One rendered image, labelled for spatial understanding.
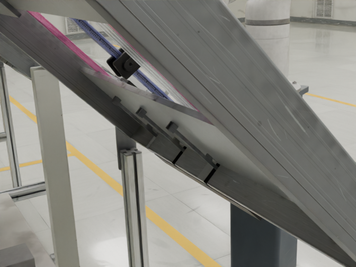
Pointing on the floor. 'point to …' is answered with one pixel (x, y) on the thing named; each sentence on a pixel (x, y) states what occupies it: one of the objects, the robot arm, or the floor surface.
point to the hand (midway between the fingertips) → (125, 61)
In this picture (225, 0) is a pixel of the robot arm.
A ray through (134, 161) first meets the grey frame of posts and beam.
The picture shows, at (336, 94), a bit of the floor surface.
